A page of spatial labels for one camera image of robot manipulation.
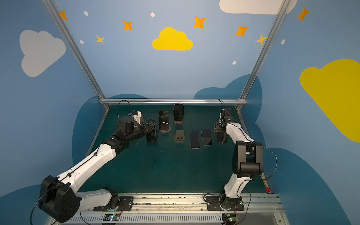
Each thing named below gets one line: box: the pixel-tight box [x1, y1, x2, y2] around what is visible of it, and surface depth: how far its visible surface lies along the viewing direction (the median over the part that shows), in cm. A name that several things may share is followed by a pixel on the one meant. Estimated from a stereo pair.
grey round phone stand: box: [174, 129, 186, 143], surface depth 100 cm
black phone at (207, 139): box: [201, 127, 213, 146], surface depth 106 cm
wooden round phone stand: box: [172, 119, 185, 125], surface depth 113 cm
